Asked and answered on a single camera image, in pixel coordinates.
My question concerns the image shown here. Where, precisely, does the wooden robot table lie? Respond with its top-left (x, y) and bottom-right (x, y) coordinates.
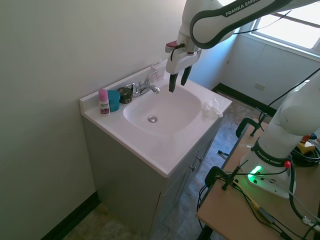
top-left (196, 122), bottom-right (320, 240)

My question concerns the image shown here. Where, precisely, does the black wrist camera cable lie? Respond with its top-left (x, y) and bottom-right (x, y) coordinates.
top-left (170, 9), bottom-right (294, 62)

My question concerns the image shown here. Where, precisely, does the black metal table frame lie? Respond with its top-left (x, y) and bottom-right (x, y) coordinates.
top-left (198, 223), bottom-right (214, 240)

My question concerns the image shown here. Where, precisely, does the white vanity sink top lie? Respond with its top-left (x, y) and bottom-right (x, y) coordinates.
top-left (79, 65), bottom-right (233, 179)

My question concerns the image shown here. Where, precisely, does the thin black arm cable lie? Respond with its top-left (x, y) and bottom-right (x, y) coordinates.
top-left (254, 67), bottom-right (320, 119)

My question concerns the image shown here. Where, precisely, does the grey vanity cabinet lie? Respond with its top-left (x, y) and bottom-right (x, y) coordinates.
top-left (82, 116), bottom-right (225, 236)

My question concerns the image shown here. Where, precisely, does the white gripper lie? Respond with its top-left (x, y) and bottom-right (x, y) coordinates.
top-left (165, 48), bottom-right (202, 94)

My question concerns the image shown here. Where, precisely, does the dark round jar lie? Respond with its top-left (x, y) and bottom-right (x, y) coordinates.
top-left (116, 86), bottom-right (134, 105)

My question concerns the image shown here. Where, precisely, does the white tissue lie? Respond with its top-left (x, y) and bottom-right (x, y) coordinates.
top-left (201, 97), bottom-right (224, 119)

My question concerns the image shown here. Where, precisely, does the grey cable adapter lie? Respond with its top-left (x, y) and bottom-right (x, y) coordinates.
top-left (257, 206), bottom-right (276, 225)

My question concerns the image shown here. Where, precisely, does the white cardboard box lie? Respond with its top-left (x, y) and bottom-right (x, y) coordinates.
top-left (150, 59), bottom-right (167, 82)

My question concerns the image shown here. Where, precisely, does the teal plastic cup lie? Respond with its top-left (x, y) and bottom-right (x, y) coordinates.
top-left (107, 90), bottom-right (122, 113)

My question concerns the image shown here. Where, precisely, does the yellow cable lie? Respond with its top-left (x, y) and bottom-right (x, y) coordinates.
top-left (233, 180), bottom-right (261, 210)

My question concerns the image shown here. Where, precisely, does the window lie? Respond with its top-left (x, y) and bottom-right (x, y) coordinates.
top-left (246, 0), bottom-right (320, 60)

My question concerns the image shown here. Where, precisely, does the grey cable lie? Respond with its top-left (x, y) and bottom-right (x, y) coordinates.
top-left (284, 186), bottom-right (320, 227)

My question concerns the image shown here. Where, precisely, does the pink capped white bottle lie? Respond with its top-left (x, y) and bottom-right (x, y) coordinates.
top-left (97, 88), bottom-right (111, 117)

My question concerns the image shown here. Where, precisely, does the chrome sink faucet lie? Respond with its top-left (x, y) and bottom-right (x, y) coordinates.
top-left (126, 70), bottom-right (161, 99)

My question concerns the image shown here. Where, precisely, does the yellow emergency stop button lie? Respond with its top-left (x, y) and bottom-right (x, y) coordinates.
top-left (298, 133), bottom-right (320, 155)

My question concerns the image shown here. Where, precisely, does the coiled thick black cable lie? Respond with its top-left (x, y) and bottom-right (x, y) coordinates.
top-left (290, 142), bottom-right (320, 168)

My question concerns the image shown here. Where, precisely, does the black C-clamp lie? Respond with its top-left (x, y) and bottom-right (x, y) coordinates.
top-left (235, 112), bottom-right (270, 139)
top-left (205, 159), bottom-right (249, 192)

